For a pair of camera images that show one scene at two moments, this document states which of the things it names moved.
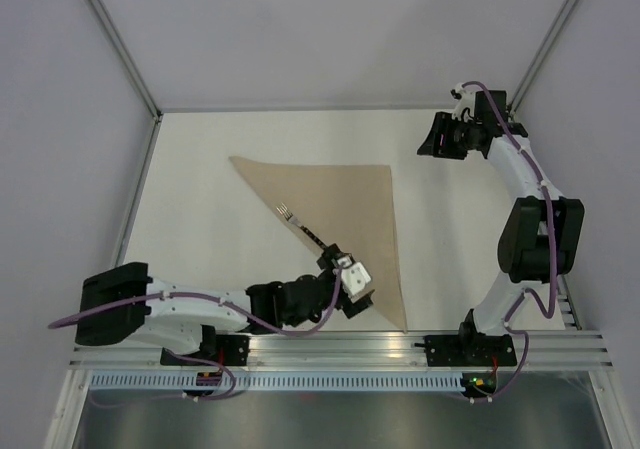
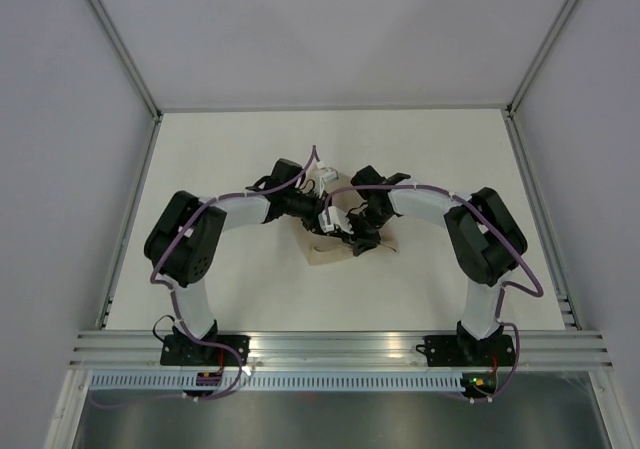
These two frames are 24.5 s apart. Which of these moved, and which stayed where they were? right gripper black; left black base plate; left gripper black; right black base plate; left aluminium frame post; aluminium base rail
Moved: right gripper black; left gripper black
Stayed: aluminium base rail; left black base plate; left aluminium frame post; right black base plate
